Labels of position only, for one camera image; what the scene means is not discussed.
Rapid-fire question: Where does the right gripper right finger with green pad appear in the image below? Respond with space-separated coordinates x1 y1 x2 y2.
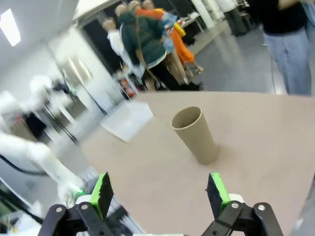
200 171 284 236

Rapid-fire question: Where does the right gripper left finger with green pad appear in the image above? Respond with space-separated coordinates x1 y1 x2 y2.
38 171 115 236

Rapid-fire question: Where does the tan paper cup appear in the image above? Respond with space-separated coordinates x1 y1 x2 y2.
170 106 220 166

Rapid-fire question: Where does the white perforated plastic basket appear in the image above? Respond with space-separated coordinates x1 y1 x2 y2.
99 101 155 144

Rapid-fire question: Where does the mannequin in white garment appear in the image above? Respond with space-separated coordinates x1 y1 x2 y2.
102 19 146 77

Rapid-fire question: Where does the person in black shirt and jeans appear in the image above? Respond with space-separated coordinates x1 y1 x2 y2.
248 0 315 95

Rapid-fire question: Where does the mannequin in blue patterned garment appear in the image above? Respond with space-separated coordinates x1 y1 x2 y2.
157 11 178 55

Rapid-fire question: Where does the ceiling light panel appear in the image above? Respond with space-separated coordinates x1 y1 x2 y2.
0 8 22 47

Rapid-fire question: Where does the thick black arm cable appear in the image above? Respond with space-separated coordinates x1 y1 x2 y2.
0 154 48 177

